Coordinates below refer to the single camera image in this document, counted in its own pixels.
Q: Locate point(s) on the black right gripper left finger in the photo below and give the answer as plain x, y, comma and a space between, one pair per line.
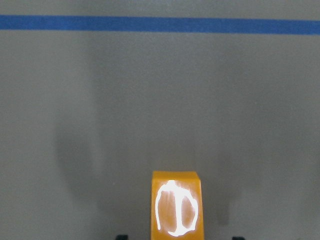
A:
121, 237

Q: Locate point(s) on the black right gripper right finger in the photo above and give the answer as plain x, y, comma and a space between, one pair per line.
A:
238, 238

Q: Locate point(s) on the orange trapezoid block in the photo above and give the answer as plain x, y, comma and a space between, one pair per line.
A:
176, 206

